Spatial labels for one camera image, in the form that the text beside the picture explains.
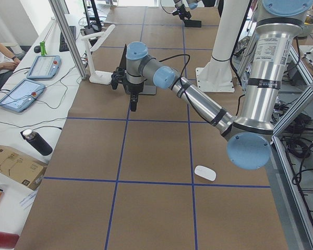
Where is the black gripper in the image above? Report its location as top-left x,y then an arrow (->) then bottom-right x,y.
124,80 -> 144,112

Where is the grey laptop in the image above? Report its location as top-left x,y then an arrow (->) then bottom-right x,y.
119,44 -> 157,95

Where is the black mouse pad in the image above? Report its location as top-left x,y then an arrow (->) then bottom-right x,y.
184,20 -> 202,28

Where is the white computer mouse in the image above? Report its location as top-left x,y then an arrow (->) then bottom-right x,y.
194,165 -> 216,181

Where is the white desk lamp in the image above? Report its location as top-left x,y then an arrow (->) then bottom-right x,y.
80,24 -> 116,85

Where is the black keyboard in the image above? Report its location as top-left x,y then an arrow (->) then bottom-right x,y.
58,25 -> 77,53

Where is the blue teach pendant far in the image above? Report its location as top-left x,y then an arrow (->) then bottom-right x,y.
27,55 -> 61,80

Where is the blue teach pendant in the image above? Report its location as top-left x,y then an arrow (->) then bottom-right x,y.
27,55 -> 61,80
0,79 -> 45,113

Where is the black water bottle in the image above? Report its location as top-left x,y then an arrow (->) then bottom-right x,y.
20,129 -> 53,156

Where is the blue teach pendant near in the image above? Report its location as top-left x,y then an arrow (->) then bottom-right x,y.
0,79 -> 45,113

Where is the cardboard box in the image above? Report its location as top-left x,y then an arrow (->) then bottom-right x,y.
0,145 -> 47,190

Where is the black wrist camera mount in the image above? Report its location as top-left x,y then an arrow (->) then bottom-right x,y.
111,67 -> 127,91

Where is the black braided cable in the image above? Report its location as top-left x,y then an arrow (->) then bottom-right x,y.
159,53 -> 209,123

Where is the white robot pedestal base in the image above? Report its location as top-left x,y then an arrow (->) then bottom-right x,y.
196,0 -> 251,93

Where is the aluminium frame post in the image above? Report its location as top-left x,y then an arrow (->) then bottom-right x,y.
49,0 -> 87,80

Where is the aluminium frame rack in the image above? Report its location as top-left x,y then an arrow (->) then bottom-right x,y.
271,39 -> 313,249

